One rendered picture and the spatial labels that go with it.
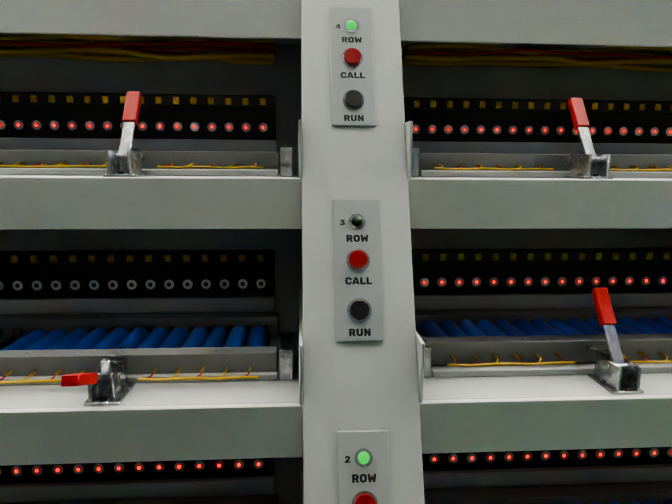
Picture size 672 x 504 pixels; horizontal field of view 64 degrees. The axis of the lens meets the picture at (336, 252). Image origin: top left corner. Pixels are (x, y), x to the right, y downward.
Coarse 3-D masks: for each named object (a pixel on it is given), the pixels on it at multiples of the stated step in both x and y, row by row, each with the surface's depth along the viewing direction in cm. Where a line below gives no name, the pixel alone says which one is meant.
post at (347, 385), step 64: (320, 0) 52; (384, 0) 52; (320, 64) 50; (384, 64) 50; (320, 128) 48; (384, 128) 49; (320, 192) 47; (384, 192) 47; (320, 256) 46; (384, 256) 46; (320, 320) 45; (384, 320) 45; (320, 384) 43; (384, 384) 44; (320, 448) 42
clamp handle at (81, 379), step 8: (104, 368) 44; (64, 376) 37; (72, 376) 37; (80, 376) 37; (88, 376) 39; (96, 376) 40; (104, 376) 42; (64, 384) 37; (72, 384) 37; (80, 384) 37; (88, 384) 39
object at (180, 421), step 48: (288, 336) 51; (144, 384) 47; (192, 384) 47; (240, 384) 47; (288, 384) 47; (0, 432) 42; (48, 432) 42; (96, 432) 42; (144, 432) 42; (192, 432) 43; (240, 432) 43; (288, 432) 43
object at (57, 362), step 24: (0, 360) 46; (24, 360) 47; (48, 360) 47; (72, 360) 47; (96, 360) 47; (144, 360) 47; (168, 360) 47; (192, 360) 48; (216, 360) 48; (240, 360) 48; (264, 360) 48
